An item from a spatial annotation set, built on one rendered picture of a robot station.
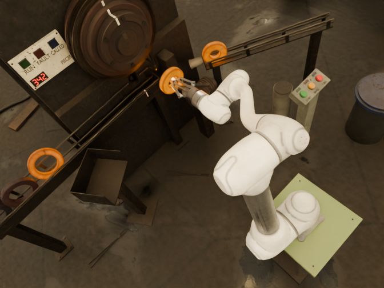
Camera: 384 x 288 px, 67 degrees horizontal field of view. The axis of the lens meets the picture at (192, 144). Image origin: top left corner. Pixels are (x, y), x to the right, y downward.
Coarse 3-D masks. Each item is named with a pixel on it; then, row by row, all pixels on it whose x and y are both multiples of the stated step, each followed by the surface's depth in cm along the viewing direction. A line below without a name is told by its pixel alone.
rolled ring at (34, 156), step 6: (36, 150) 161; (42, 150) 161; (48, 150) 162; (54, 150) 164; (30, 156) 160; (36, 156) 160; (54, 156) 165; (60, 156) 167; (30, 162) 159; (60, 162) 168; (30, 168) 160; (54, 168) 170; (36, 174) 163; (42, 174) 165; (48, 174) 167
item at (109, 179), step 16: (96, 160) 172; (112, 160) 170; (80, 176) 158; (96, 176) 167; (112, 176) 165; (80, 192) 159; (96, 192) 163; (112, 192) 160; (128, 192) 185; (144, 208) 211; (144, 224) 209
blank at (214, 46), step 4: (208, 44) 180; (212, 44) 178; (216, 44) 178; (220, 44) 178; (224, 44) 182; (204, 48) 181; (208, 48) 179; (212, 48) 179; (216, 48) 180; (220, 48) 180; (224, 48) 181; (204, 52) 181; (208, 52) 182; (220, 52) 183; (224, 52) 183; (204, 56) 184; (208, 56) 184; (212, 56) 188; (216, 56) 188; (220, 56) 186; (208, 60) 187
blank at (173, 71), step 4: (172, 68) 157; (176, 68) 158; (164, 72) 156; (168, 72) 156; (172, 72) 156; (176, 72) 159; (180, 72) 161; (164, 76) 156; (168, 76) 156; (172, 76) 158; (176, 76) 161; (180, 76) 163; (160, 80) 157; (164, 80) 156; (168, 80) 158; (160, 84) 158; (164, 84) 157; (168, 84) 160; (160, 88) 161; (164, 88) 159; (168, 88) 162; (176, 88) 167; (164, 92) 162; (168, 92) 164; (172, 92) 166
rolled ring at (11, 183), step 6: (18, 180) 156; (24, 180) 157; (30, 180) 160; (6, 186) 153; (12, 186) 153; (36, 186) 165; (6, 192) 153; (30, 192) 166; (6, 198) 155; (24, 198) 165; (6, 204) 157; (12, 204) 160; (18, 204) 163
